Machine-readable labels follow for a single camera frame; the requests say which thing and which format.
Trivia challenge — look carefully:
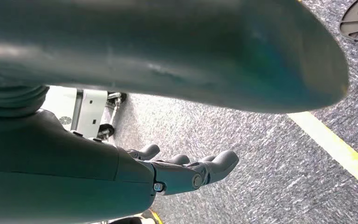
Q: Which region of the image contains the white wheeled cart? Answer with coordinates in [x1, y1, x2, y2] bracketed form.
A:
[41, 86, 128, 143]

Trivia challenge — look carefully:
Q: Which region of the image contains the yellow floor tape line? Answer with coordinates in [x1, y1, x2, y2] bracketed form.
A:
[287, 112, 358, 196]

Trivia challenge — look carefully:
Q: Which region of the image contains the black ribbed base plate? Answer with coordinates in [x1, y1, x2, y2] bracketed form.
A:
[339, 0, 358, 48]

